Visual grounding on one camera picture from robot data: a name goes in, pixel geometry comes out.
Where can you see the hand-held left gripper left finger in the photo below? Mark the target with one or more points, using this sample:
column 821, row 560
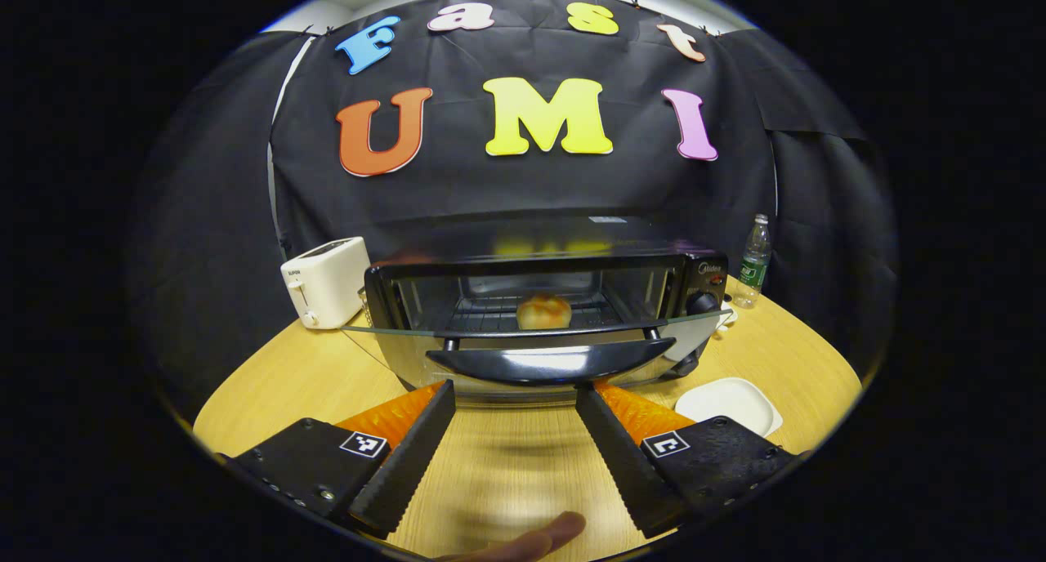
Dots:
column 413, row 460

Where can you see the white square plate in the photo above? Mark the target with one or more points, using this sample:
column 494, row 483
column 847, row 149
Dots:
column 727, row 405

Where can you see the black electric oven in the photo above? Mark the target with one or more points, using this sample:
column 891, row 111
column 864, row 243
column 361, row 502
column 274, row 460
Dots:
column 703, row 280

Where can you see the clear plastic water bottle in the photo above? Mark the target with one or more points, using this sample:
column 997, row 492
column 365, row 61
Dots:
column 753, row 264

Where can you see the white toaster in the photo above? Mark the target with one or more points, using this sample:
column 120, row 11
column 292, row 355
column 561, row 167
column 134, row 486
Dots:
column 327, row 284

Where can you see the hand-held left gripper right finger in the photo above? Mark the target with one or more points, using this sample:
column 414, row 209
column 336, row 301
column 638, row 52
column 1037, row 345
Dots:
column 621, row 460

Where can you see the black backdrop cloth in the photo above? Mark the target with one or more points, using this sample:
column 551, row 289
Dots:
column 507, row 186

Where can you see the white divided condiment dish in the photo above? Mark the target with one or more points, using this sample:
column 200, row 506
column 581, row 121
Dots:
column 726, row 321

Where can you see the golden bread bun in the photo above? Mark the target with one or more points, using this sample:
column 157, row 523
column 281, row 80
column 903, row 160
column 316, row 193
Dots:
column 544, row 312

